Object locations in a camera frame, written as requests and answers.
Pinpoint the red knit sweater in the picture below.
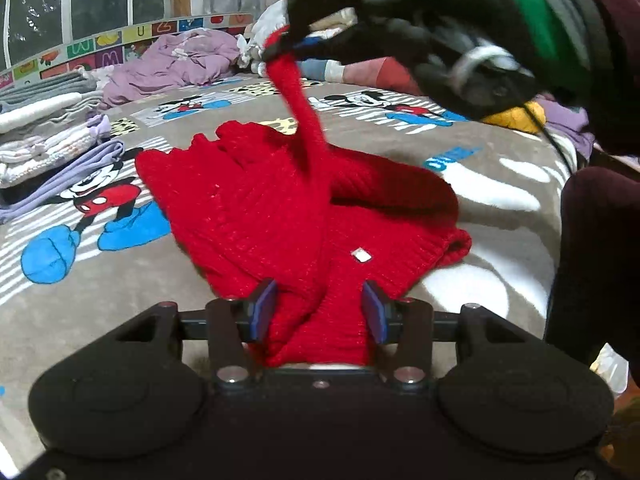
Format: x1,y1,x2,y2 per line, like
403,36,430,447
134,27,473,368

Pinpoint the cartoon mouse printed blanket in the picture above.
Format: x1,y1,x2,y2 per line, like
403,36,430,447
0,72,581,466

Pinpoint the light purple garment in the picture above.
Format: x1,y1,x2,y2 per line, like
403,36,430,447
537,96,597,160

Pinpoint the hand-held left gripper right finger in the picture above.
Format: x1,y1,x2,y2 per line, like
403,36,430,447
361,280,526,386

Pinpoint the cream ruffled quilt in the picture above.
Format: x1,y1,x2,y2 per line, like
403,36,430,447
307,6,361,38

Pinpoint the person's leg in maroon trousers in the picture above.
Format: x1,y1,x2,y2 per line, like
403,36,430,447
544,165,640,368

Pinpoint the white plastic bag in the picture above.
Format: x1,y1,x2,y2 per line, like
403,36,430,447
589,342,632,397

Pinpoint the yellow garment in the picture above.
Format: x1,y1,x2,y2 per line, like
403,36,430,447
480,100,548,136

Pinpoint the black cable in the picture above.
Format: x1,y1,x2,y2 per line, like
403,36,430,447
472,0,578,177

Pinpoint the white crumpled duvet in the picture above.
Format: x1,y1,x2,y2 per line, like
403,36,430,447
236,0,301,77

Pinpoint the grey towel folded clothes stack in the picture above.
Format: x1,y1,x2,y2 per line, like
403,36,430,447
0,71,127,224

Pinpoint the plastic sheet with white trim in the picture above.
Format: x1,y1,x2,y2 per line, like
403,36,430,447
0,0,136,68

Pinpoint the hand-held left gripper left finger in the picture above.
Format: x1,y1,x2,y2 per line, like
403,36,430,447
115,279,279,386

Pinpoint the purple floral duvet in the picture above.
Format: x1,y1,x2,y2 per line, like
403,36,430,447
100,26,251,111

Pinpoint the colourful picture headboard panel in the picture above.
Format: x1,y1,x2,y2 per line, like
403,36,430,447
0,11,257,92

